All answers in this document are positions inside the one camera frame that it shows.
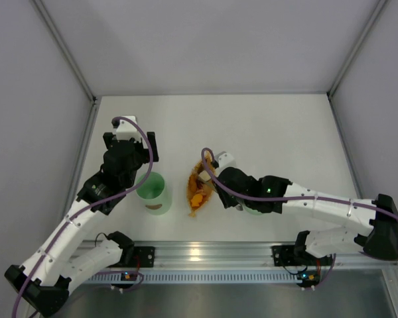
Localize metal tongs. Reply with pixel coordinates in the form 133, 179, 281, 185
198, 171, 243, 211

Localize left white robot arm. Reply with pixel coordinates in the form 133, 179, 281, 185
5, 132, 159, 317

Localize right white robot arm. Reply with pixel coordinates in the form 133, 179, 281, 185
214, 167, 398, 261

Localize orange boat-shaped tray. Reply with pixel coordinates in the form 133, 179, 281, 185
186, 155, 215, 217

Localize orange food piece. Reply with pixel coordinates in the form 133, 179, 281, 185
190, 193, 204, 209

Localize green cup container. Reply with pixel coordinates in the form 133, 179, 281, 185
136, 172, 172, 215

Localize left controller board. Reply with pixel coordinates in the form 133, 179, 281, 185
111, 271, 144, 293

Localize controller board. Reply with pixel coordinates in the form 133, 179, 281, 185
297, 272, 321, 291
111, 271, 144, 293

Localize right controller board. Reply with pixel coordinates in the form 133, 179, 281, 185
297, 272, 321, 291

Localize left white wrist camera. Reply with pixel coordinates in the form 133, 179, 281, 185
112, 118, 142, 142

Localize green lid with handle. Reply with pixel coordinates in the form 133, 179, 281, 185
243, 205, 262, 215

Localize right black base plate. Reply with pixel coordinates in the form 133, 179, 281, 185
271, 244, 333, 267

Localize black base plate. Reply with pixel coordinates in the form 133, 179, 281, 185
271, 244, 333, 267
117, 246, 155, 268

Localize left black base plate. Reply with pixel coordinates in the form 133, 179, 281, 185
117, 246, 155, 268

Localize grey slotted cable duct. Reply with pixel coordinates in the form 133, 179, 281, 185
86, 271, 301, 285

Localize aluminium mounting rail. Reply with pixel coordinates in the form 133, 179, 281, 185
41, 240, 398, 271

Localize left aluminium frame post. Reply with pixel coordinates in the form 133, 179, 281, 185
30, 0, 97, 103

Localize aluminium frame post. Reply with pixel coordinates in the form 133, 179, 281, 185
326, 0, 390, 101
30, 0, 97, 103

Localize right aluminium frame post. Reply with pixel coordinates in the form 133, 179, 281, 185
326, 0, 390, 101

